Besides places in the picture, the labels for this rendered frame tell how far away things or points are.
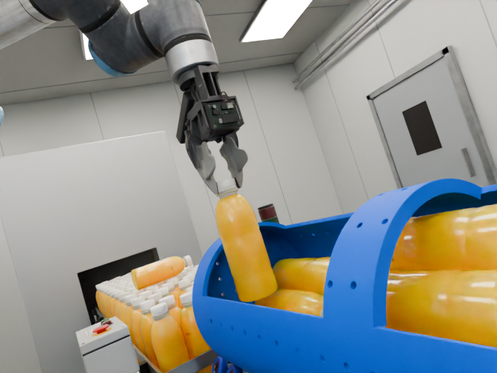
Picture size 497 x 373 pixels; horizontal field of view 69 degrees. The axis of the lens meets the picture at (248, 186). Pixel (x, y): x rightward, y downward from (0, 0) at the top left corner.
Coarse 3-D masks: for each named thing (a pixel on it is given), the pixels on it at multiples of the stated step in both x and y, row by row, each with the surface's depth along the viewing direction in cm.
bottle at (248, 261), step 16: (224, 192) 63; (224, 208) 62; (240, 208) 62; (224, 224) 62; (240, 224) 61; (256, 224) 63; (224, 240) 63; (240, 240) 61; (256, 240) 62; (240, 256) 61; (256, 256) 61; (240, 272) 61; (256, 272) 61; (272, 272) 63; (240, 288) 62; (256, 288) 60; (272, 288) 62
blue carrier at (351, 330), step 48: (384, 192) 42; (432, 192) 37; (480, 192) 40; (288, 240) 81; (336, 240) 69; (384, 240) 32; (336, 288) 34; (384, 288) 31; (240, 336) 52; (288, 336) 40; (336, 336) 33; (384, 336) 29; (432, 336) 26
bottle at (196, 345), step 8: (184, 304) 87; (184, 312) 86; (192, 312) 85; (184, 320) 85; (192, 320) 85; (184, 328) 85; (192, 328) 84; (184, 336) 86; (192, 336) 84; (200, 336) 84; (192, 344) 84; (200, 344) 84; (192, 352) 84; (200, 352) 84; (208, 368) 84
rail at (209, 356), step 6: (204, 354) 83; (210, 354) 83; (216, 354) 84; (192, 360) 81; (198, 360) 82; (204, 360) 82; (210, 360) 83; (180, 366) 80; (186, 366) 80; (192, 366) 81; (198, 366) 82; (204, 366) 82; (168, 372) 78; (174, 372) 79; (180, 372) 80; (186, 372) 80; (192, 372) 81
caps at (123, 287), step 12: (192, 264) 155; (120, 276) 218; (180, 276) 131; (192, 276) 121; (96, 288) 206; (108, 288) 172; (120, 288) 157; (132, 288) 136; (144, 288) 131; (156, 288) 121; (168, 288) 116; (132, 300) 105; (144, 300) 107
